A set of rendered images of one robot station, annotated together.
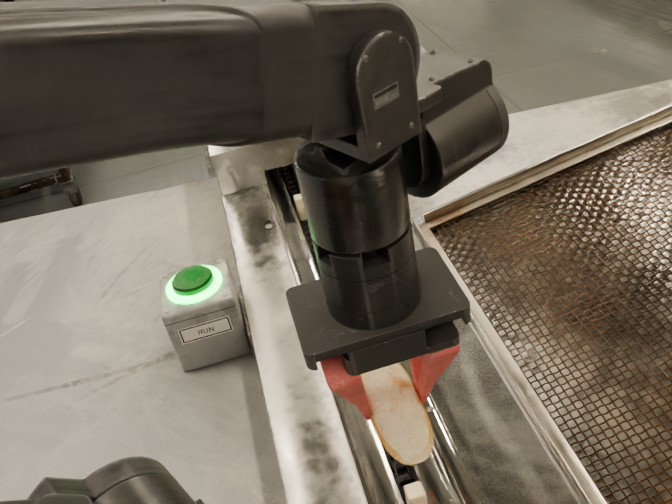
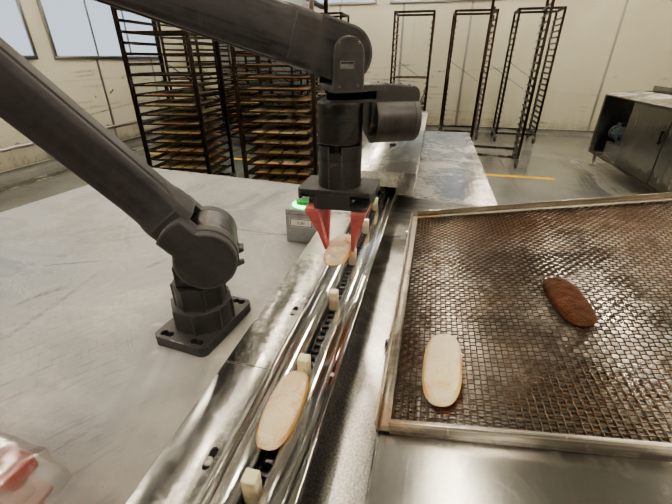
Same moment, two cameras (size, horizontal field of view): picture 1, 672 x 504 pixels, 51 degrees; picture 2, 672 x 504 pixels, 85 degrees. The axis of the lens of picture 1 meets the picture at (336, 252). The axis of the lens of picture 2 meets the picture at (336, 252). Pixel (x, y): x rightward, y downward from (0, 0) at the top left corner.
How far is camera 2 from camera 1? 26 cm
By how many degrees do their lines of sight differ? 19
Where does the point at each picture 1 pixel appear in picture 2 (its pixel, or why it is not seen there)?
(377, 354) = (326, 200)
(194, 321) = (297, 216)
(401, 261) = (347, 158)
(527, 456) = not seen: hidden behind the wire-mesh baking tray
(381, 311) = (333, 180)
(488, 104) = (412, 107)
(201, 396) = (286, 249)
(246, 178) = not seen: hidden behind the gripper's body
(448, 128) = (387, 107)
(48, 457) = not seen: hidden behind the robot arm
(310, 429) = (312, 263)
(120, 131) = (233, 29)
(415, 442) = (335, 258)
